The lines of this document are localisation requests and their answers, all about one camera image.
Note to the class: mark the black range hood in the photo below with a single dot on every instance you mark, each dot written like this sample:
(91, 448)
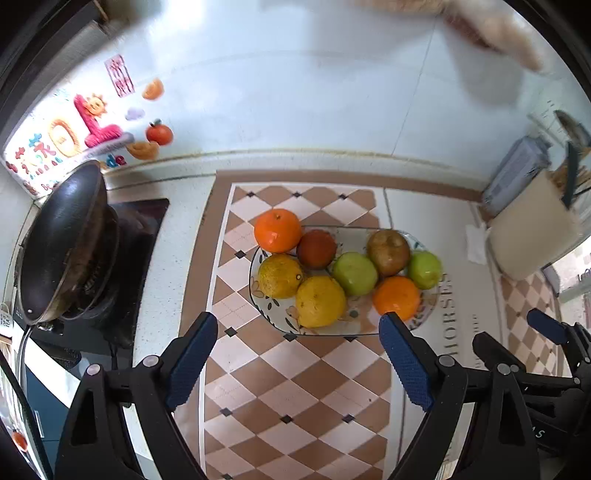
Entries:
(27, 55)

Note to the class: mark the red apple wall sticker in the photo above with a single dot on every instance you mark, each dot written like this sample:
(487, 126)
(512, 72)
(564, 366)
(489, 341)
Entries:
(159, 133)

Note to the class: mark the brown round fruit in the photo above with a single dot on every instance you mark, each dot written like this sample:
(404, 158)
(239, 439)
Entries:
(388, 251)

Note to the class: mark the black gas stove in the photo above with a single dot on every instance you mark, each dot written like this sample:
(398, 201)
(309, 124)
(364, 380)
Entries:
(134, 258)

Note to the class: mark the white folded tissue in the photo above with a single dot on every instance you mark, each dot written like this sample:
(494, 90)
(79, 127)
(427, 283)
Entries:
(475, 242)

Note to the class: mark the dark red round fruit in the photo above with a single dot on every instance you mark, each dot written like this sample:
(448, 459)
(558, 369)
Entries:
(316, 249)

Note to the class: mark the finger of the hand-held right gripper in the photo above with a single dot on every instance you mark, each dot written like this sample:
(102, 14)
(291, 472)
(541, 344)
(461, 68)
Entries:
(489, 345)
(547, 323)

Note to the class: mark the black frying pan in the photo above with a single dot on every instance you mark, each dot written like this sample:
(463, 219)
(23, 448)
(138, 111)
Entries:
(64, 240)

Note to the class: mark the blue grey box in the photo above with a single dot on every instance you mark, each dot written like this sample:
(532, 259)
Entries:
(515, 175)

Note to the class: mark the oval deer print plate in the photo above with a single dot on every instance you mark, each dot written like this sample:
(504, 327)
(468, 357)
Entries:
(360, 323)

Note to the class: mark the red seal wall sticker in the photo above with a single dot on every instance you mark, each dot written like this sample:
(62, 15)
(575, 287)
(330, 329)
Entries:
(119, 76)

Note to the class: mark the white wall socket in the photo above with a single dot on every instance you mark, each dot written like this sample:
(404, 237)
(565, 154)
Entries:
(545, 115)

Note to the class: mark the colourful letter wall sticker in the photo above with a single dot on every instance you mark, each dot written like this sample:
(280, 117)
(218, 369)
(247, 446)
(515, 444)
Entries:
(74, 134)

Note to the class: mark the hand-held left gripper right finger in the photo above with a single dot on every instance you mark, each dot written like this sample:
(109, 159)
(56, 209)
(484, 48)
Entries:
(406, 364)

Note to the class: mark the cloud wall sticker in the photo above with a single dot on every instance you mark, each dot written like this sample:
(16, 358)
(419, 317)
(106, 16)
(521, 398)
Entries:
(134, 113)

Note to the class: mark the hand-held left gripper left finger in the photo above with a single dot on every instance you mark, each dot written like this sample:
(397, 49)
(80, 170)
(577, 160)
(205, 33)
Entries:
(191, 364)

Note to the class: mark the orange segment wall sticker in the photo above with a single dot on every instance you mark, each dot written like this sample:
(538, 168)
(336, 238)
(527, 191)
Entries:
(153, 89)

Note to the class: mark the cream utensil holder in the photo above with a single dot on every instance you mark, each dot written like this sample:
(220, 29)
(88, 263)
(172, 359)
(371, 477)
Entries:
(531, 230)

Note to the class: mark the gold ingot wall sticker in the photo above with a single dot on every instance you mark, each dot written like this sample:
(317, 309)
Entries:
(144, 150)

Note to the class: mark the green apple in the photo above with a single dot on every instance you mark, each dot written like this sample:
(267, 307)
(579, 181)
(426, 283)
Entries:
(424, 270)
(354, 273)

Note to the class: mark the orange tangerine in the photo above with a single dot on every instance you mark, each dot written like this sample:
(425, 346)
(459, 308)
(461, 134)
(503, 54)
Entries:
(397, 297)
(277, 230)

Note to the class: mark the checkered table mat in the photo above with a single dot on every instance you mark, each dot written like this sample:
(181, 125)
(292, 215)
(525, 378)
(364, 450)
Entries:
(295, 406)

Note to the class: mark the yellow citrus fruit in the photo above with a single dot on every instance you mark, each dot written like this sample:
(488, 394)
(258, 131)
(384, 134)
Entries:
(279, 275)
(321, 301)

